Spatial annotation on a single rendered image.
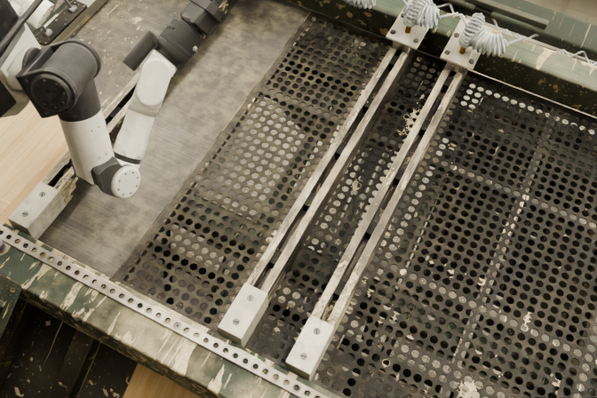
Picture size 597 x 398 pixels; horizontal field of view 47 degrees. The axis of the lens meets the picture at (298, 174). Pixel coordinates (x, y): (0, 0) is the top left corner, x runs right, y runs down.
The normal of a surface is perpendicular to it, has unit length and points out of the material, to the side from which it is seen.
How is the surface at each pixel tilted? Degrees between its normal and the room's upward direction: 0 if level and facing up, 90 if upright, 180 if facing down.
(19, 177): 57
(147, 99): 95
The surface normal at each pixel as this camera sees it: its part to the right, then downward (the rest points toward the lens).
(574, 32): -0.22, -0.08
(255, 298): 0.04, -0.57
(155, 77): 0.26, 0.22
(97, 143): 0.76, 0.34
